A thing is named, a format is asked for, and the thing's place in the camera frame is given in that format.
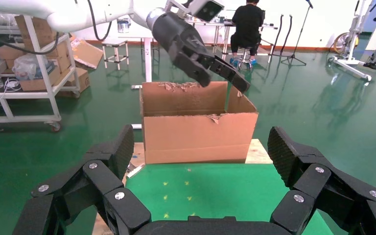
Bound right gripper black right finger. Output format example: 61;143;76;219
267;126;376;235

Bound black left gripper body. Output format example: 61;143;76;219
146;8;215;66

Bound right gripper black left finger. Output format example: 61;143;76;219
13;124;151;235

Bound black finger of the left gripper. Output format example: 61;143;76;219
174;51;212;88
207;55;251;93

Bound large open cardboard carton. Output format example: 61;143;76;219
139;81;259;165

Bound flattened cardboard sheet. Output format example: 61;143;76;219
71;38;104;70

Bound wide brown cardboard box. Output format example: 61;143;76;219
19;63;62;92

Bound tall brown cardboard box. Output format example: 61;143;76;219
15;15;57;49

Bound chrome stool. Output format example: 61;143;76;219
235;45;256;71

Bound white table with single leg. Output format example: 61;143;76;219
110;29;155;90

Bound white desk with legs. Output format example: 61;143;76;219
188;14;278;56

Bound metal paint can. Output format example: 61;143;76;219
117;18;131;33

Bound seated person in black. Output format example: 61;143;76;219
229;0;266;67

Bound black tripod stand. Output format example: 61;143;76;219
280;0;315;67

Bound white shelving cart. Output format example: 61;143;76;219
0;14;78;132

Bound yellow wheel hoop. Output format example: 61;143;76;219
333;31;359;54

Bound green table cloth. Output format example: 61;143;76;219
124;163;334;235

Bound clear plastic bag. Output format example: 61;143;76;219
13;53;51;80

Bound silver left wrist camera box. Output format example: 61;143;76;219
165;0;225;23

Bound small white frame stool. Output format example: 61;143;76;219
102;38;130;71

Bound black bent hose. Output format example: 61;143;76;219
270;14;284;56
282;14;293;59

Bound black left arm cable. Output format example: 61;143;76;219
0;0;114;56

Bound white floor stand frame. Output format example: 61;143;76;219
329;0;374;82

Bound white cable bundle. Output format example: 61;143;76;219
0;77;22;106

